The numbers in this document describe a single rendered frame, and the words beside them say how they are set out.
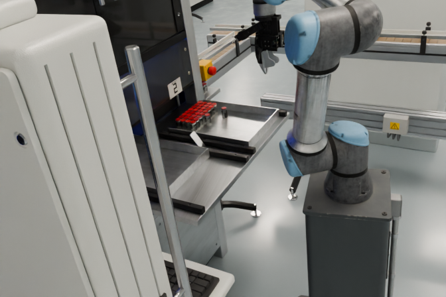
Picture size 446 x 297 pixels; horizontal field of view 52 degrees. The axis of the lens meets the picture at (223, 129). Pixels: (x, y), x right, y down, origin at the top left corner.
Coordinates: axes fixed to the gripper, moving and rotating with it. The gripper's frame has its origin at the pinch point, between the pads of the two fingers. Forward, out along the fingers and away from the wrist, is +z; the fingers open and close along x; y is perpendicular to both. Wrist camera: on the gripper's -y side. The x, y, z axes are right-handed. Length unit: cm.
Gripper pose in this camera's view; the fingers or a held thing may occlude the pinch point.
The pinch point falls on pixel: (263, 69)
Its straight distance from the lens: 165.8
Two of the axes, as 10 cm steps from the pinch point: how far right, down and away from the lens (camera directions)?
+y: 8.7, 1.4, -4.7
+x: 4.8, -4.6, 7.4
